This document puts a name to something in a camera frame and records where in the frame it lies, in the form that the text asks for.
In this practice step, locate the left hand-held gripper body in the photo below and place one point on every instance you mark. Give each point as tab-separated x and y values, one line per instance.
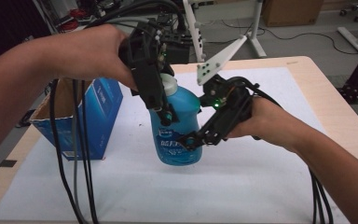
146	68

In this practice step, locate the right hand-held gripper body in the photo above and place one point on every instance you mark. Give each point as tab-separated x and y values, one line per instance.
230	102

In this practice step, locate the blue detergent bottle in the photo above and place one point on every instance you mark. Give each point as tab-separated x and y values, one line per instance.
183	105

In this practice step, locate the blue cardboard box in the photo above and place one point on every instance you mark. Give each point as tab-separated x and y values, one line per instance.
101	109

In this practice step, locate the person's right hand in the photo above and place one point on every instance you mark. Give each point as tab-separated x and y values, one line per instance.
261	121

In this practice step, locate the person's left hand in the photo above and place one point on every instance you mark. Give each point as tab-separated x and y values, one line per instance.
90	53

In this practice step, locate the black equipment box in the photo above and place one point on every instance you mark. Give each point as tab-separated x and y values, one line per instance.
178	46

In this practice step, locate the white table mat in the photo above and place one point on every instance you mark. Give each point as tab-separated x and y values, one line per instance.
199	193

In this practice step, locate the brown cardboard box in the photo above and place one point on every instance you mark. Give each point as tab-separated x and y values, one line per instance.
292	12

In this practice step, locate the dark curtain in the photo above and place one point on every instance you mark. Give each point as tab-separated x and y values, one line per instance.
9	28

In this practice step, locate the black tape patch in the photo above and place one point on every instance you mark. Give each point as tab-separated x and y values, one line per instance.
5	164

